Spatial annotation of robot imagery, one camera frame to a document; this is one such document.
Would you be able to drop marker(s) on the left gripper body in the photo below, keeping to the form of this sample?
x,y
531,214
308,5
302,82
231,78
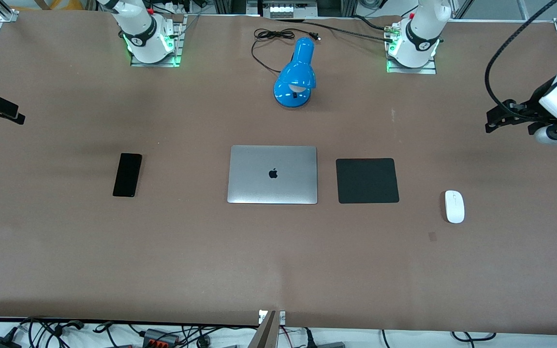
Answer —
x,y
533,103

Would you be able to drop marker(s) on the white computer mouse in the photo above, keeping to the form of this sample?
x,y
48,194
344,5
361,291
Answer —
x,y
454,207

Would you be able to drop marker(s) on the black smartphone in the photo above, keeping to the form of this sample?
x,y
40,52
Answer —
x,y
127,175

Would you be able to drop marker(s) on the black mouse pad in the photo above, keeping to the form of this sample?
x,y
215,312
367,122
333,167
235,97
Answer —
x,y
367,180

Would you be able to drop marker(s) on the blue desk lamp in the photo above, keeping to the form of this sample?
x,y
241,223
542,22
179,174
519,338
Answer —
x,y
297,75

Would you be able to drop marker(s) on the black power adapter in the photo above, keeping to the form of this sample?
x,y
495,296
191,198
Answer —
x,y
0,342

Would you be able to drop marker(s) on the silver closed laptop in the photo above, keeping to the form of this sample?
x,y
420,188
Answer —
x,y
272,174

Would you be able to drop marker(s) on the white power strip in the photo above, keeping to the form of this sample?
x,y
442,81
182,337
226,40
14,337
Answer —
x,y
287,8

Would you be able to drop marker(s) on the grey box with orange connectors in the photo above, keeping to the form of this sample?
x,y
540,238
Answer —
x,y
161,337

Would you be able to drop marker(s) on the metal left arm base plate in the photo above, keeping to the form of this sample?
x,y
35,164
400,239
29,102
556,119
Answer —
x,y
394,67

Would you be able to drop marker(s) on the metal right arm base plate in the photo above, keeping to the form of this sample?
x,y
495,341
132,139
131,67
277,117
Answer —
x,y
174,53

